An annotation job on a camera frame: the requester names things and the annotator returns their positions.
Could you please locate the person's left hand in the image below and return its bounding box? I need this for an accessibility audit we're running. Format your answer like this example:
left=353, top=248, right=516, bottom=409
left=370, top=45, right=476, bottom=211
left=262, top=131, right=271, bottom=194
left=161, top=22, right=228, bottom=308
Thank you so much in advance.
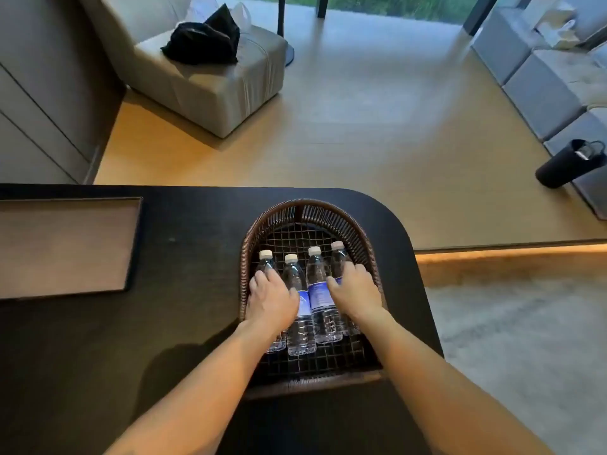
left=246, top=268, right=301, bottom=335

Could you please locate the person's right hand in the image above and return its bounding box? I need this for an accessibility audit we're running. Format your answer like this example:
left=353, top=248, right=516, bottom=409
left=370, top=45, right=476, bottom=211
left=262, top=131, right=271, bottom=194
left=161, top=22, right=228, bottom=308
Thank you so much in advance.
left=326, top=263, right=385, bottom=324

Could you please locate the clear plastic water bottle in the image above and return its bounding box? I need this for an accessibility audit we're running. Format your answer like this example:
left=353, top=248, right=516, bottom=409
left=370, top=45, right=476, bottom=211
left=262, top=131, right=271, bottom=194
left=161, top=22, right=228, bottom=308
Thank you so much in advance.
left=330, top=241, right=362, bottom=337
left=306, top=246, right=343, bottom=345
left=256, top=250, right=288, bottom=353
left=283, top=254, right=317, bottom=357

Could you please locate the person's left forearm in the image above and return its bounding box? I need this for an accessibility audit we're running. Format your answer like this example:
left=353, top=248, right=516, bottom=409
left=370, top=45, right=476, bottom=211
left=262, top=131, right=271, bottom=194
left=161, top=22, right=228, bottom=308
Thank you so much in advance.
left=103, top=321, right=285, bottom=455

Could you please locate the person's right forearm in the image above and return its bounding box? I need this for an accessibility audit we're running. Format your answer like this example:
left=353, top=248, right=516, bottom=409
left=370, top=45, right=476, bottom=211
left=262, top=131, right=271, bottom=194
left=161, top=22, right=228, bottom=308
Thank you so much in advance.
left=351, top=312, right=556, bottom=455

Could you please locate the brown woven basket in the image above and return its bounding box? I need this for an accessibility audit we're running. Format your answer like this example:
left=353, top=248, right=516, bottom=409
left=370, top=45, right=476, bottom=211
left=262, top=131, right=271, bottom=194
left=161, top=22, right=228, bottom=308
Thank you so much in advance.
left=238, top=199, right=388, bottom=399

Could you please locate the beige armchair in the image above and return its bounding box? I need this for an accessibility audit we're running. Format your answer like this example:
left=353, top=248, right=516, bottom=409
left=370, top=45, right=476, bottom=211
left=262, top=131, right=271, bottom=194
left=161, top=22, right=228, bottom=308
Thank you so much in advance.
left=77, top=0, right=289, bottom=139

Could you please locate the grey rug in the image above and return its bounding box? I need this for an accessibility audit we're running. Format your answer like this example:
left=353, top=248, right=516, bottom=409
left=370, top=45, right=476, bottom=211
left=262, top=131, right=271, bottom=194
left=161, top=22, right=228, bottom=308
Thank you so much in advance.
left=423, top=269, right=607, bottom=455

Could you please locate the brown leather tray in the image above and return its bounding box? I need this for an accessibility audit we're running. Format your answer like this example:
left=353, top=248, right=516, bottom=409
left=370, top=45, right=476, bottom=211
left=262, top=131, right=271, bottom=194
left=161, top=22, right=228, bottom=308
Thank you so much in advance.
left=0, top=197, right=144, bottom=301

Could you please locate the black floor lamp stand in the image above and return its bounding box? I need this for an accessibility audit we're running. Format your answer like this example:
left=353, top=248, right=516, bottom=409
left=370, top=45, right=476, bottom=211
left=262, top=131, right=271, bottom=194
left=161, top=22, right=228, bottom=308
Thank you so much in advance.
left=277, top=0, right=296, bottom=67

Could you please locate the black garment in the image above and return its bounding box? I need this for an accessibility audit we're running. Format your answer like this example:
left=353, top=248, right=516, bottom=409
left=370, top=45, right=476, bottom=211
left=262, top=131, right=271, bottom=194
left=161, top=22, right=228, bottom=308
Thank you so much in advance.
left=161, top=3, right=242, bottom=66

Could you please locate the grey sofa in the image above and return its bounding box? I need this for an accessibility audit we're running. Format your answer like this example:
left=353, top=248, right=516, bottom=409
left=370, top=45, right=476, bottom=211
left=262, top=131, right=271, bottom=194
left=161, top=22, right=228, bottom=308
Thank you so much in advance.
left=471, top=0, right=607, bottom=221

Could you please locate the grey cabinet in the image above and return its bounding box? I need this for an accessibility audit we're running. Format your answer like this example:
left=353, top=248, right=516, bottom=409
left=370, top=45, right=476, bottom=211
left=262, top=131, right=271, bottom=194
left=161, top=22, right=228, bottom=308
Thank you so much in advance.
left=0, top=0, right=127, bottom=185

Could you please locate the beige tissue box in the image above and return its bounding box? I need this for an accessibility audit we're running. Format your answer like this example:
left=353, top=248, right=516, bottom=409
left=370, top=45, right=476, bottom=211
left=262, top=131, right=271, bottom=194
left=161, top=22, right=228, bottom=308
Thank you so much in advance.
left=535, top=8, right=583, bottom=49

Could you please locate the dark window frame post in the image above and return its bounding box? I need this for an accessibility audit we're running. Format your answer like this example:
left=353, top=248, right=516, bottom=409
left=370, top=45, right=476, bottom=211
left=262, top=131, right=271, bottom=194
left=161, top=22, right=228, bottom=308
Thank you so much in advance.
left=462, top=0, right=502, bottom=38

